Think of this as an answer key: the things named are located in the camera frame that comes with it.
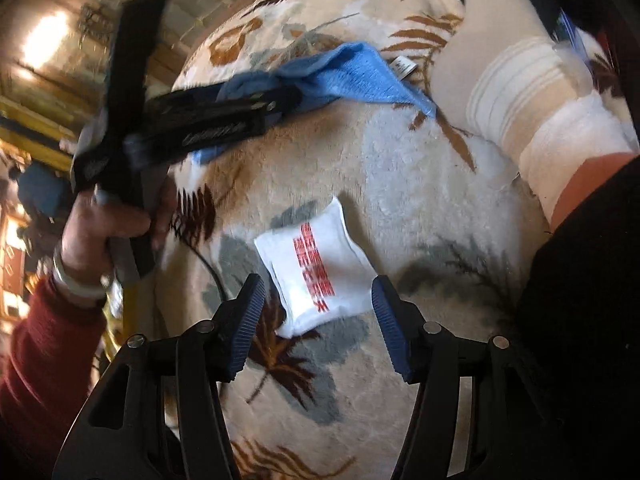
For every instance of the blue and white packet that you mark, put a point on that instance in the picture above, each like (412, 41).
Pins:
(575, 35)

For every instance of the dark blue object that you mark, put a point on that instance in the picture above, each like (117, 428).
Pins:
(42, 192)

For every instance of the person's left forearm red sleeve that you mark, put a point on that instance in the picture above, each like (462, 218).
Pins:
(45, 360)

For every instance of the white packet with red print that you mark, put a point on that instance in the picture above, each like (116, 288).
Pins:
(310, 270)

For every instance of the black pants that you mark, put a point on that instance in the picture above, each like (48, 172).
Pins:
(585, 310)

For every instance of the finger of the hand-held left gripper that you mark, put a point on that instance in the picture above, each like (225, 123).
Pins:
(272, 107)

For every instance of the person's left hand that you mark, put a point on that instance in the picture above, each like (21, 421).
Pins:
(87, 230)

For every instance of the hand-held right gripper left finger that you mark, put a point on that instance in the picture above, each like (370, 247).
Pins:
(245, 325)

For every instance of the blue towel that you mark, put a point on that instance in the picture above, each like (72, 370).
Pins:
(350, 75)

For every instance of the person's foot in beige sock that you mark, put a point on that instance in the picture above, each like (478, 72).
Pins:
(500, 75)

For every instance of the leaf printed blanket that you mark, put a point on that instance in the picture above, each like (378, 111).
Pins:
(425, 210)

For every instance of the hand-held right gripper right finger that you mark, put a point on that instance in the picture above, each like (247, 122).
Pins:
(392, 330)

